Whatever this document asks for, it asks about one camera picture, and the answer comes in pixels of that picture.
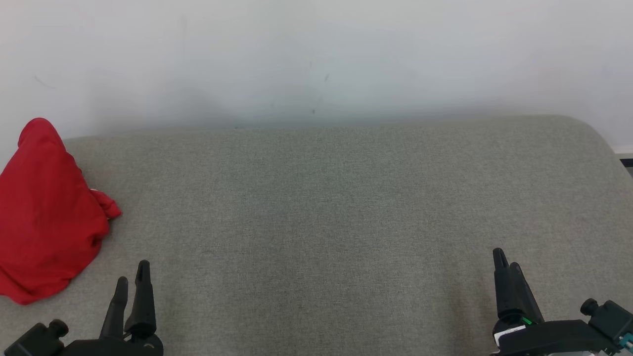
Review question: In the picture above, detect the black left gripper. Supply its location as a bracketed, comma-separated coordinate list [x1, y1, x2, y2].
[54, 260, 164, 356]

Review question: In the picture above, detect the red jersey with white sleeves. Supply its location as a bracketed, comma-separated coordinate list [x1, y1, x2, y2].
[0, 117, 122, 305]

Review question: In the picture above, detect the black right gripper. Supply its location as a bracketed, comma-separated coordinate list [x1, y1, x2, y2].
[493, 248, 619, 356]

